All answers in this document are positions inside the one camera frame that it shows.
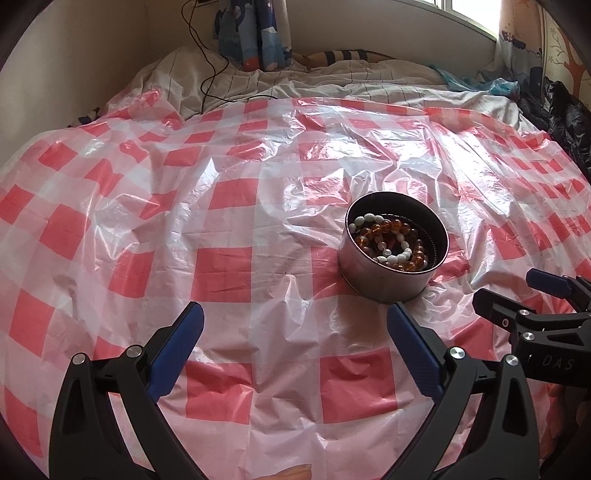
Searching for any dark patterned cloth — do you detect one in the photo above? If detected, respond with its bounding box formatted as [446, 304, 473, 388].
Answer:
[67, 107, 101, 129]

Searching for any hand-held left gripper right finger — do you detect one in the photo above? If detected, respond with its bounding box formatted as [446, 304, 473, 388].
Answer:
[383, 302, 541, 480]

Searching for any pile of beaded bracelets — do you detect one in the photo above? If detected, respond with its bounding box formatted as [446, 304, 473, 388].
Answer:
[348, 212, 439, 273]

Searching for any person's left hand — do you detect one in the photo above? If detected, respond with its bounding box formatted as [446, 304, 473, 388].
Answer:
[265, 463, 311, 480]

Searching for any tree wall decal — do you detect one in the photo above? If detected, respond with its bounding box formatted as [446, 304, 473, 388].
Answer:
[542, 9, 591, 88]

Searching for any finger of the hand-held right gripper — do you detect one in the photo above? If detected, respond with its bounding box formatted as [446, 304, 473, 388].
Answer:
[525, 268, 591, 301]
[472, 288, 591, 335]

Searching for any striped pillow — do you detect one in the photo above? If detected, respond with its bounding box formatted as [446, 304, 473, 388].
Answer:
[293, 50, 398, 70]

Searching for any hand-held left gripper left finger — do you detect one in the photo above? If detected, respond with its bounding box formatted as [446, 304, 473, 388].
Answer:
[48, 301, 205, 480]

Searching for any white cartoon curtain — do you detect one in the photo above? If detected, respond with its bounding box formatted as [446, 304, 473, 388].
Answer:
[496, 0, 546, 93]

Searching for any blue cartoon curtain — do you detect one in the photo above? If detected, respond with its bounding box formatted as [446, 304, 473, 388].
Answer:
[215, 0, 293, 72]

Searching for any window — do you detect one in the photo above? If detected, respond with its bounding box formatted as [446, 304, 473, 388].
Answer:
[413, 0, 504, 40]

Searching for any blue plastic bag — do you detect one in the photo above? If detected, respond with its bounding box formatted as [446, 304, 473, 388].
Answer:
[434, 67, 520, 97]

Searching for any white grid duvet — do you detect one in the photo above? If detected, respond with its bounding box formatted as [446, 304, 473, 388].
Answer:
[122, 46, 550, 134]

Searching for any round metal tin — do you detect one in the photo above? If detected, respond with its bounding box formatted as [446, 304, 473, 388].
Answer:
[337, 192, 450, 304]

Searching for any red checkered plastic sheet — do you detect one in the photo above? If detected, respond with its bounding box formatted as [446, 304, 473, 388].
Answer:
[0, 88, 591, 480]

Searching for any black charger cable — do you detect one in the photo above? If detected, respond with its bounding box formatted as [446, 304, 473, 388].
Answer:
[181, 0, 273, 116]

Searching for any black puffer jacket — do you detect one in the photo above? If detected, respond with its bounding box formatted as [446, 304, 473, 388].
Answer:
[519, 76, 591, 181]

